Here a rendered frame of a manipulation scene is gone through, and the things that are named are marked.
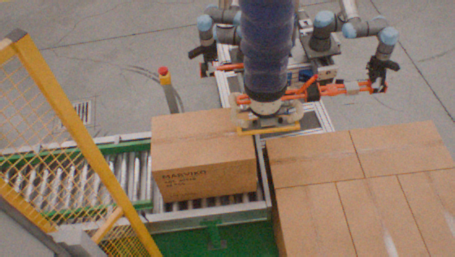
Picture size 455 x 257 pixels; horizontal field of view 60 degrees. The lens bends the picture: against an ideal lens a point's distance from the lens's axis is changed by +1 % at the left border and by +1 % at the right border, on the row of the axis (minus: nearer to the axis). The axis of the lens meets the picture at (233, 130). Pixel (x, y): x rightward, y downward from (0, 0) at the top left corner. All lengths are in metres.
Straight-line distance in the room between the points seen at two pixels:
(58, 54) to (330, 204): 3.37
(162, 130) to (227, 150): 0.43
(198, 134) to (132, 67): 2.08
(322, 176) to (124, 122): 1.97
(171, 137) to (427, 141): 1.74
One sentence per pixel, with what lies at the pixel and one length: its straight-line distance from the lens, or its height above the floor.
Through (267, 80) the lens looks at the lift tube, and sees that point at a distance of 1.85.
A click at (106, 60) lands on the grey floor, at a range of 4.44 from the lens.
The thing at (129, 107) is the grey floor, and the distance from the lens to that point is 3.87.
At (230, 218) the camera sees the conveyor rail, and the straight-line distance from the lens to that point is 2.53.
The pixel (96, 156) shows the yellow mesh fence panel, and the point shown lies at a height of 1.48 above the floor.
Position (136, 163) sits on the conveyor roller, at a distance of 2.78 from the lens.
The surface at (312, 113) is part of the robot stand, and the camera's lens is 3.37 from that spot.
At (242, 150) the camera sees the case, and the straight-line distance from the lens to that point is 2.23.
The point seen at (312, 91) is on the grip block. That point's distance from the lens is 2.11.
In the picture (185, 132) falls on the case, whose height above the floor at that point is 0.95.
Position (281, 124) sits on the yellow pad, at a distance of 2.11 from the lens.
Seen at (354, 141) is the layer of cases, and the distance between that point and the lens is 2.83.
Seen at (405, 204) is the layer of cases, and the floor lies 0.54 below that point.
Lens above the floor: 2.80
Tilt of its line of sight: 53 degrees down
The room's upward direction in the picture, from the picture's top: 5 degrees counter-clockwise
